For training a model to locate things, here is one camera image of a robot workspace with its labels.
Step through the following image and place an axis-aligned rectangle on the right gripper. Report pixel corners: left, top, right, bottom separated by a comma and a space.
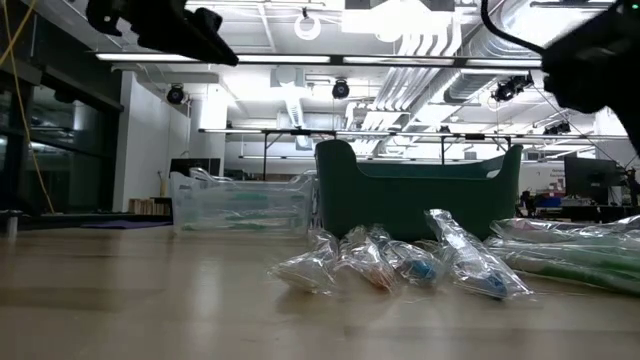
542, 0, 640, 156

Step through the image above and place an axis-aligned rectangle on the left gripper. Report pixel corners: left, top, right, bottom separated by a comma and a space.
85, 0, 240, 68

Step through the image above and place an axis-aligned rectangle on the blue white toothbrush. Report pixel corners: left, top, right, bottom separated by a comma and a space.
424, 208, 534, 301
367, 223, 446, 289

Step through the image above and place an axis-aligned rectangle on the orange white toothbrush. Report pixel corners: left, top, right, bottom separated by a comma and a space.
267, 228, 341, 296

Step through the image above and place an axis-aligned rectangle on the large black monitor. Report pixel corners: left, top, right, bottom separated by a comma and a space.
563, 155, 619, 197

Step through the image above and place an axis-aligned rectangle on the linear ceiling light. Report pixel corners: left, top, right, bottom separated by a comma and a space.
94, 51, 544, 69

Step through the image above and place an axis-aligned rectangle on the black background desk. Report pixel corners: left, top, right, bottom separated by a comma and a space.
519, 202, 640, 224

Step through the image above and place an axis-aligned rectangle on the small clear plastic bin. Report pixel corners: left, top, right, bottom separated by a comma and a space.
168, 169, 319, 236

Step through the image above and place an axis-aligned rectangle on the wooden block stack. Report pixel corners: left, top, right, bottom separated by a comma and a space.
128, 196, 175, 214

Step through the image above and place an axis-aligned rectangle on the green plastic basin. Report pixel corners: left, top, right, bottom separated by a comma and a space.
314, 138, 524, 241

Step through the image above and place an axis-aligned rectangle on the small grey cylinder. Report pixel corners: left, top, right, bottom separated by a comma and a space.
0, 209, 24, 239

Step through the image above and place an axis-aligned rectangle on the white ring lamp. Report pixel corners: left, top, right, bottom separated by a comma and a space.
293, 10, 322, 41

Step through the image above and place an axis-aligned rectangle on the black ceiling camera cluster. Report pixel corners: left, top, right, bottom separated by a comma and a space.
491, 73, 535, 104

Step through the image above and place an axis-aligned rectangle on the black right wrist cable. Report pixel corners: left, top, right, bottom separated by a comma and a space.
479, 0, 546, 56

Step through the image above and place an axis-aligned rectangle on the hanging yellow cable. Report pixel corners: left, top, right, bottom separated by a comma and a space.
0, 0, 56, 214

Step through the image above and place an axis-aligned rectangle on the black aluminium table frame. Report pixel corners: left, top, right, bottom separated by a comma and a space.
0, 212, 174, 231

